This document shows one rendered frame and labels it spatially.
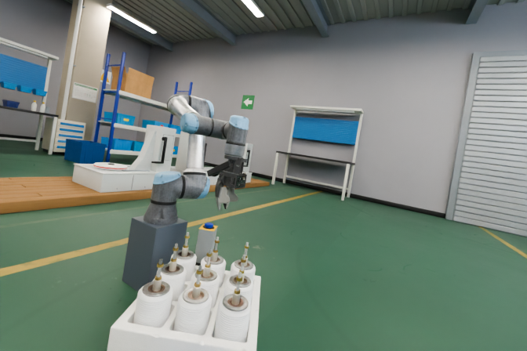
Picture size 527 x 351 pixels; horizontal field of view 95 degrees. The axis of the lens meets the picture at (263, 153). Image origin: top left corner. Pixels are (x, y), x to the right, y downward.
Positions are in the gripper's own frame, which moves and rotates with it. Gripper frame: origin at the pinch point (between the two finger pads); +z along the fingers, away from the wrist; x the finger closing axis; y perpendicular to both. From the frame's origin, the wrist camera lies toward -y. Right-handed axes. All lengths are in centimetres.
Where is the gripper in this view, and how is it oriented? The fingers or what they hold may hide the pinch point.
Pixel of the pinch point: (221, 205)
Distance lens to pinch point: 98.0
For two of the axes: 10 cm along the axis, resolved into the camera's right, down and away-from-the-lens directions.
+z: -1.6, 9.9, 0.1
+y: 8.6, 1.4, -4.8
